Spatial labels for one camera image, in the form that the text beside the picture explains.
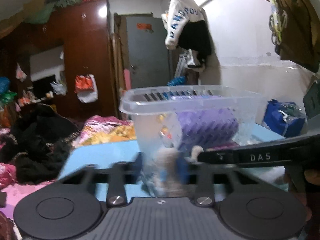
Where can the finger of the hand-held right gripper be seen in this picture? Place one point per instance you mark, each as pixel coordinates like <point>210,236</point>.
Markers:
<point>215,157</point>

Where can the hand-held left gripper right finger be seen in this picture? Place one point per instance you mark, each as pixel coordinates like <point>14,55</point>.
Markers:
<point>182,171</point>

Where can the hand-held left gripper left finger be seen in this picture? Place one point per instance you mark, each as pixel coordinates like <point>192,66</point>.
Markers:
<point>139,166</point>

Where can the clear plastic container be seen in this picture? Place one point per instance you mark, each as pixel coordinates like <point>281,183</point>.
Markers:
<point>180,120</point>

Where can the person's right hand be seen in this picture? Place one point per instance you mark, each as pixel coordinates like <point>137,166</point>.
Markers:
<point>313,177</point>

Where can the purple textured roll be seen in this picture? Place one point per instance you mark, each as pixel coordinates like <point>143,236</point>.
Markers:
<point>207,127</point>

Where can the blue storage bag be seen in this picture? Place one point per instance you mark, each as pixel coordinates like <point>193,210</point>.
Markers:
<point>282,118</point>

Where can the light blue mat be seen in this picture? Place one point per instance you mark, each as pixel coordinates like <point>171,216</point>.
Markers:
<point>105,152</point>

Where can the floral yellow pink blanket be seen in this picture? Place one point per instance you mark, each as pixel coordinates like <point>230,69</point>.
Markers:
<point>110,131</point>

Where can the dark green box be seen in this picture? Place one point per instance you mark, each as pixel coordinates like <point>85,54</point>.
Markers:
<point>312,100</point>

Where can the blue duster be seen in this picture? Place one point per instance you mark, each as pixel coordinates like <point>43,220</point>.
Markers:
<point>176,81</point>

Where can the pink foam roll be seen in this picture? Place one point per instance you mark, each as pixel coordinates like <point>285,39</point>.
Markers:
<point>128,78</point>

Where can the orange plastic bag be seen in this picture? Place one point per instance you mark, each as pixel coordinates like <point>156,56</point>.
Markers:
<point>83,82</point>

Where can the black clothing pile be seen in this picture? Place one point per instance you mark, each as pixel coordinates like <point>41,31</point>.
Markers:
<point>37,140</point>

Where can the grey door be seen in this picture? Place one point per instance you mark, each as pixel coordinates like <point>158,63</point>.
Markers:
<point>147,55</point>

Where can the small white plastic bag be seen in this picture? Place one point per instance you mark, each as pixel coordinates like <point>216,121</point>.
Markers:
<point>58,87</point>

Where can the black hanging garment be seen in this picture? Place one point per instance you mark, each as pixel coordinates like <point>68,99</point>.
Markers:
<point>195,40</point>

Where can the brown wooden wardrobe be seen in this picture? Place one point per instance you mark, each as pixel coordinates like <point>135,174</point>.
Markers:
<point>75,62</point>

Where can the olive green hanging bag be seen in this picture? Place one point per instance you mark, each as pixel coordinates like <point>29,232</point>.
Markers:
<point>297,25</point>

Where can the white printed bag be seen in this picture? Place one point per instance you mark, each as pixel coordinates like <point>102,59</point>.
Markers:
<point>178,22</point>

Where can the pile of clothes on wardrobe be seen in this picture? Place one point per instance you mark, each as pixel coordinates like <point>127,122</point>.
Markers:
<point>62,5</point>

